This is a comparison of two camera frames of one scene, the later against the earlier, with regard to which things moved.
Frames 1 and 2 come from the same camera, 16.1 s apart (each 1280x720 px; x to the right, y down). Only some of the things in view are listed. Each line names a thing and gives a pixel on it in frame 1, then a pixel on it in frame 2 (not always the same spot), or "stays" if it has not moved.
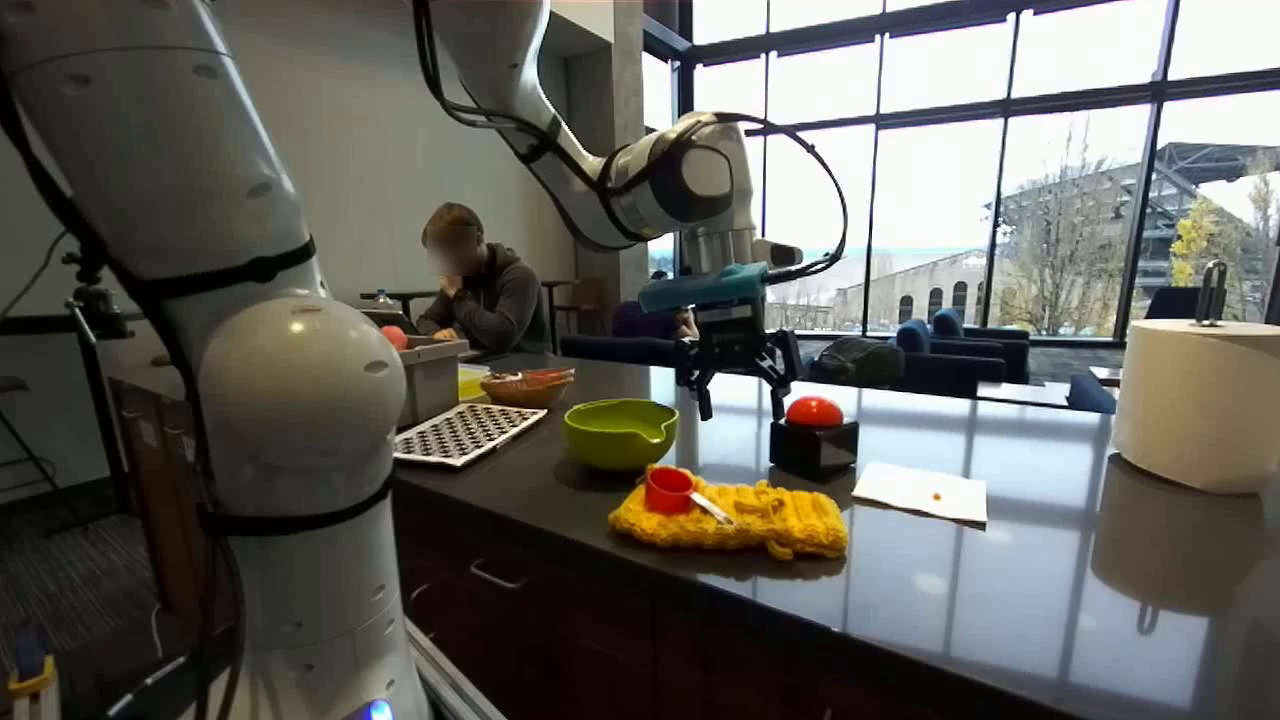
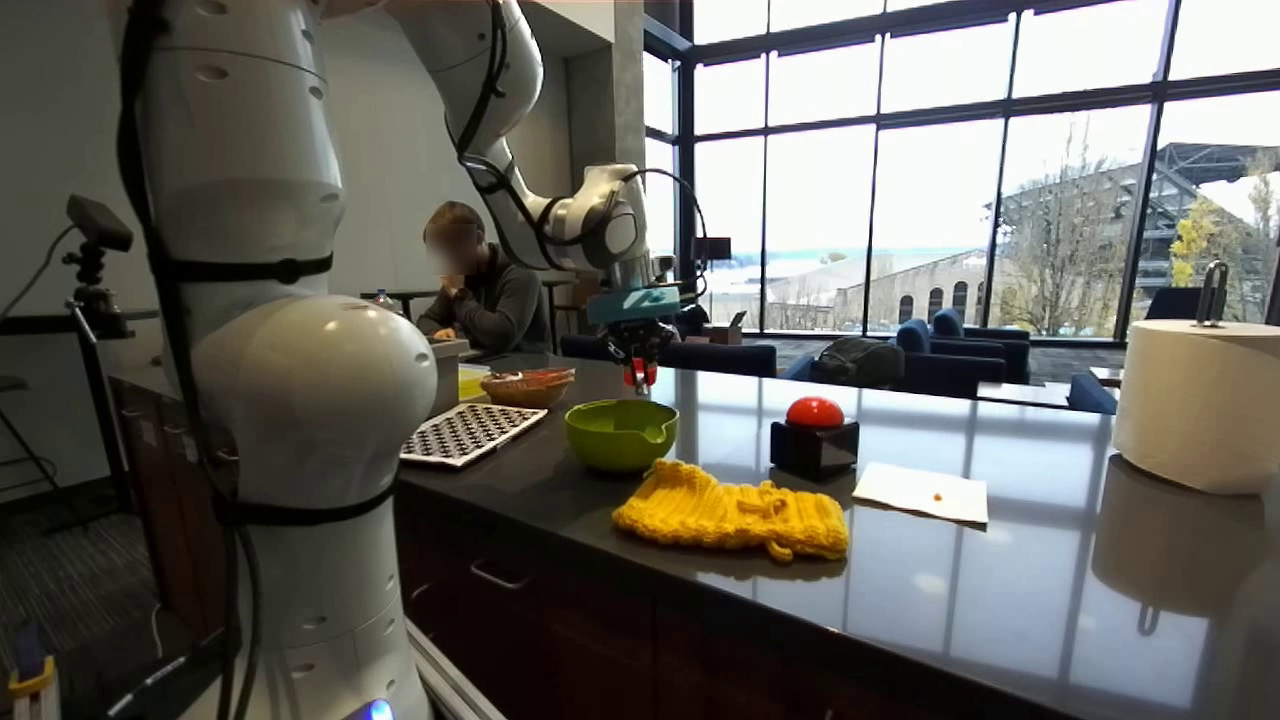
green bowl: x=617 y=432 stays
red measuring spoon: x=672 y=489 to x=643 y=369
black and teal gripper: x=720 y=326 to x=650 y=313
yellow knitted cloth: x=773 y=523 stays
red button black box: x=814 y=442 stays
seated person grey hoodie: x=491 y=295 stays
